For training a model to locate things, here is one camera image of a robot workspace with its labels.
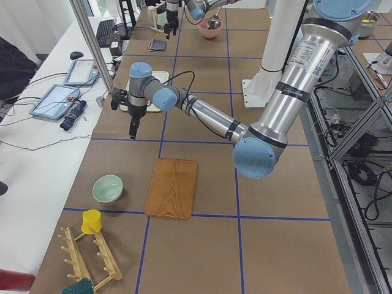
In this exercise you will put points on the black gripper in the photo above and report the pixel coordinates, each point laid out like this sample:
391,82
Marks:
135,111
171,16

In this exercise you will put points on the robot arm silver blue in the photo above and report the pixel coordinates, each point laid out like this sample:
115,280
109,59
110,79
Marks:
301,41
197,9

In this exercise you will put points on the cream rectangular tray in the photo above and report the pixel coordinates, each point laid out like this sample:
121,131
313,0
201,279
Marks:
162,76

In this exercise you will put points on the brown wooden tray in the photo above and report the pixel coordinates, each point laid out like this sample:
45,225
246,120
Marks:
172,189

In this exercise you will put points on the white cup rack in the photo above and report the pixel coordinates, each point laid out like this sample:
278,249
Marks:
158,15

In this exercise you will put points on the dark folded cloth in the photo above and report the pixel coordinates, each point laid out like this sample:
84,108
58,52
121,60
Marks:
157,45

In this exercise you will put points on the pink bowl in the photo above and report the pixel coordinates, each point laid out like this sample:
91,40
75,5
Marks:
208,33

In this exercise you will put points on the small metal weight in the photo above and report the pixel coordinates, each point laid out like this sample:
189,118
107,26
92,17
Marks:
100,101

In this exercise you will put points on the metal spoon in bowl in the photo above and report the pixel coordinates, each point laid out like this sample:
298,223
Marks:
214,21

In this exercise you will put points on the small black box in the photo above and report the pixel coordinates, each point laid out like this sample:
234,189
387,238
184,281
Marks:
116,48

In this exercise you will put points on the black keyboard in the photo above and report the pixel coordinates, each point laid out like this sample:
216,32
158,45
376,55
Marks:
104,32

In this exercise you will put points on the folded navy umbrella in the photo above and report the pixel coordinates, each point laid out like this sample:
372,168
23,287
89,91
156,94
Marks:
71,118

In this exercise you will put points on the upper teach pendant tablet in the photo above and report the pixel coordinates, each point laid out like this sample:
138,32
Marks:
82,72

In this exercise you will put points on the teach pendant tablet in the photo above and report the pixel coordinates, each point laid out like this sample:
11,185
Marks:
82,72
55,103

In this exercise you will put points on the green ceramic bowl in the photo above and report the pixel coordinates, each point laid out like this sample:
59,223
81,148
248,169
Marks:
107,189

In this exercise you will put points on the lower teach pendant tablet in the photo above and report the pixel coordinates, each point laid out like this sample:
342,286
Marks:
55,103

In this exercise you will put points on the black computer mouse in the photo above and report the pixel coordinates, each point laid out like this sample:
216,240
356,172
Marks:
75,55

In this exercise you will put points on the yellow plastic cup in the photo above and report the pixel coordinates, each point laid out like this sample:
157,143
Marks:
91,221

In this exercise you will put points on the wooden cup rack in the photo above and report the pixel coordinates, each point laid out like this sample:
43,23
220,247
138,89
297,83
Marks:
90,258

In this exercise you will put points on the dark green cup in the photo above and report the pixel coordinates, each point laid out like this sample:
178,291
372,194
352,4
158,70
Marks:
84,286

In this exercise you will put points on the dark red cylinder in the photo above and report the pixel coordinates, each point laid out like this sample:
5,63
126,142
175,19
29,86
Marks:
16,281

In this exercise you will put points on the aluminium frame post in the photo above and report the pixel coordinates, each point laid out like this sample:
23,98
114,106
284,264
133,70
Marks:
90,39

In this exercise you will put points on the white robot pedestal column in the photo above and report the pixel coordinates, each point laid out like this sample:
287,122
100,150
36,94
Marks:
286,18

